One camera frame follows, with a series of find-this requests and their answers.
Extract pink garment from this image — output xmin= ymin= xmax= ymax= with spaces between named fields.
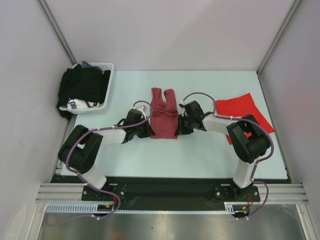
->
xmin=150 ymin=87 xmax=179 ymax=140

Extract red tank top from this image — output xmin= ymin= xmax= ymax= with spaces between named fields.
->
xmin=215 ymin=93 xmax=275 ymax=134

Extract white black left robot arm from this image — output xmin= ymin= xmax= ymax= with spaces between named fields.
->
xmin=57 ymin=105 xmax=155 ymax=200

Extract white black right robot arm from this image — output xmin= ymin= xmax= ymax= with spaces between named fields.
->
xmin=175 ymin=100 xmax=274 ymax=201

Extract black garment in basket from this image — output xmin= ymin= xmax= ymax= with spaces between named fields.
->
xmin=56 ymin=62 xmax=111 ymax=120

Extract white plastic laundry basket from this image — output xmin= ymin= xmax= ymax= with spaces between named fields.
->
xmin=56 ymin=61 xmax=114 ymax=119

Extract white garment blue letters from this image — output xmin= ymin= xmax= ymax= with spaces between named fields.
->
xmin=58 ymin=98 xmax=101 ymax=113

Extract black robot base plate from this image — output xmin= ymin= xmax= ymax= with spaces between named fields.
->
xmin=49 ymin=174 xmax=261 ymax=212

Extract white slotted cable duct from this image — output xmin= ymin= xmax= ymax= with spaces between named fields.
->
xmin=46 ymin=203 xmax=248 ymax=215

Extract right aluminium corner post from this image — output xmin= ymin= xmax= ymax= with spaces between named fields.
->
xmin=256 ymin=0 xmax=303 ymax=77

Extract aluminium corner post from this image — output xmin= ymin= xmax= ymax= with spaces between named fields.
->
xmin=256 ymin=0 xmax=303 ymax=77
xmin=36 ymin=0 xmax=77 ymax=65

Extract left aluminium corner post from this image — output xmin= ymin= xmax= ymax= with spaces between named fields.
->
xmin=36 ymin=0 xmax=77 ymax=65

